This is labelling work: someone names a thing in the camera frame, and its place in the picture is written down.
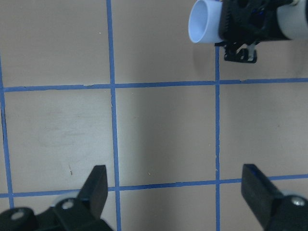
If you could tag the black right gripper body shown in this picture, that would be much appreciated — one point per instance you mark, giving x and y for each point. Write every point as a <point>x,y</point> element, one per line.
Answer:
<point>250,22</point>

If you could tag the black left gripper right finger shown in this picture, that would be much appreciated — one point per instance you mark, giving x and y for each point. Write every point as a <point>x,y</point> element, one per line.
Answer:
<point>260,194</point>

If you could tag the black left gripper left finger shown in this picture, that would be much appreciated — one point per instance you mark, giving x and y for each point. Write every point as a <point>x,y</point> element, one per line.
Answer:
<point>93,193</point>

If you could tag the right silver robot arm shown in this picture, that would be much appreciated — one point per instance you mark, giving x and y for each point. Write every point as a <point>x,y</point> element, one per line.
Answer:
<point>293,20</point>

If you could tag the light blue plastic cup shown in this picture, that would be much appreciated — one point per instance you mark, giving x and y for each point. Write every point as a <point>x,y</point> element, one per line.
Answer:
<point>204,21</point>

